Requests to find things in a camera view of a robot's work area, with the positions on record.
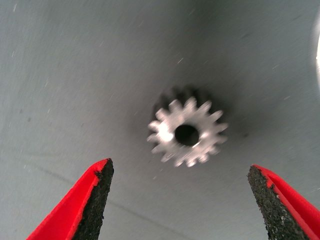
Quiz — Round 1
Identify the dark grey table cloth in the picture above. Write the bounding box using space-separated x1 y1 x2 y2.
0 0 320 240

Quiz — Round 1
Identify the round metal carrier plate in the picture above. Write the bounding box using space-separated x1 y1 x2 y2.
311 17 320 93

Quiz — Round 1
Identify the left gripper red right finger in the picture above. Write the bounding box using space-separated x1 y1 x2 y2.
247 164 320 240

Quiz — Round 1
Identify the silver steel planetary gear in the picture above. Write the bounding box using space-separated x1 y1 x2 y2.
146 84 230 168

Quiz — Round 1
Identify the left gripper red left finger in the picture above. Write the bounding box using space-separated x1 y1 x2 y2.
26 157 115 240

